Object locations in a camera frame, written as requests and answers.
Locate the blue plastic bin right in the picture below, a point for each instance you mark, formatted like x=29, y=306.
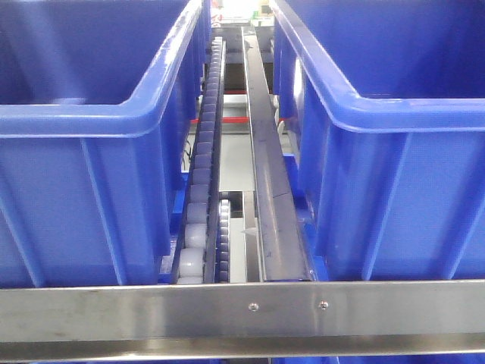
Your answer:
x=386, y=103

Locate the blue plastic bin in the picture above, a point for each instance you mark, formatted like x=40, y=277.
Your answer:
x=386, y=103
x=96, y=102

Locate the stainless steel shelf frame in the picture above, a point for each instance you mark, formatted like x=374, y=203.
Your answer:
x=242, y=320

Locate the white roller conveyor track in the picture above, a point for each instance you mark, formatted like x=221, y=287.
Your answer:
x=195, y=256

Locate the blue plastic bin left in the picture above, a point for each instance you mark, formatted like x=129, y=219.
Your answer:
x=96, y=102

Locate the steel divider rail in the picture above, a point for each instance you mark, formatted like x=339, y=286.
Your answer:
x=283, y=250

